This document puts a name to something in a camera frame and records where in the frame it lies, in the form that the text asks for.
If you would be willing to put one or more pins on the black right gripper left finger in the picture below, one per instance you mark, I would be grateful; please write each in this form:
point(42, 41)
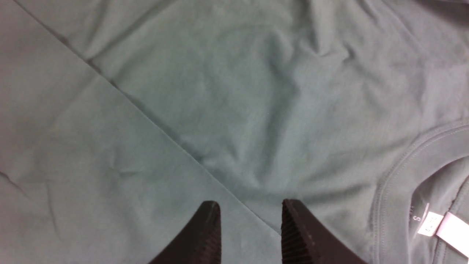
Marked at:
point(199, 242)

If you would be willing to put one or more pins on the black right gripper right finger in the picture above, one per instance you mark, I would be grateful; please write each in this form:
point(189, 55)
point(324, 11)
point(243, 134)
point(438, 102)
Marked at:
point(305, 240)

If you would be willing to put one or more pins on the green long-sleeve top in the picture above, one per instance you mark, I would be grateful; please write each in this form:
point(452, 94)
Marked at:
point(120, 117)

